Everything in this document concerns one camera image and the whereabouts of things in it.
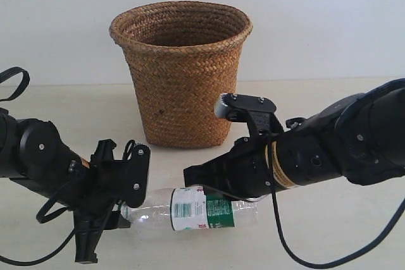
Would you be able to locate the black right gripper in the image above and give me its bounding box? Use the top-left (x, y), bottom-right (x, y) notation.
top-left (183, 135), bottom-right (271, 201)

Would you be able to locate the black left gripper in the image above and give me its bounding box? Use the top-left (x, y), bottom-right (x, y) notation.
top-left (73, 156), bottom-right (131, 264)

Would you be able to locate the clear plastic bottle green label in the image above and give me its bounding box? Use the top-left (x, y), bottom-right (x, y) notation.
top-left (120, 186), bottom-right (258, 232)

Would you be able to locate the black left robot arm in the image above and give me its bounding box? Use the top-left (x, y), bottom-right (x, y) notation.
top-left (1, 112), bottom-right (128, 264)

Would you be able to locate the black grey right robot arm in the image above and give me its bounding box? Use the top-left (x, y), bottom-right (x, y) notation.
top-left (183, 78), bottom-right (404, 202)

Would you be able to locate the woven brown wicker basket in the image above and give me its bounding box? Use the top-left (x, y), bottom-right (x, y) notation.
top-left (109, 1), bottom-right (253, 149)

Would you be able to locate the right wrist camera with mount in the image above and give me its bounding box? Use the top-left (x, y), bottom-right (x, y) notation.
top-left (214, 93), bottom-right (284, 138)

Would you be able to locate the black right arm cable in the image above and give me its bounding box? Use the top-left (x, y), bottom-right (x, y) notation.
top-left (264, 133), bottom-right (405, 270)

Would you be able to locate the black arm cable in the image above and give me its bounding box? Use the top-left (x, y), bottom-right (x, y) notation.
top-left (264, 133), bottom-right (405, 270)
top-left (0, 66), bottom-right (80, 266)

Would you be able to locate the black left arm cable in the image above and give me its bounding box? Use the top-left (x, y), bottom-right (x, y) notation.
top-left (0, 66), bottom-right (80, 266)

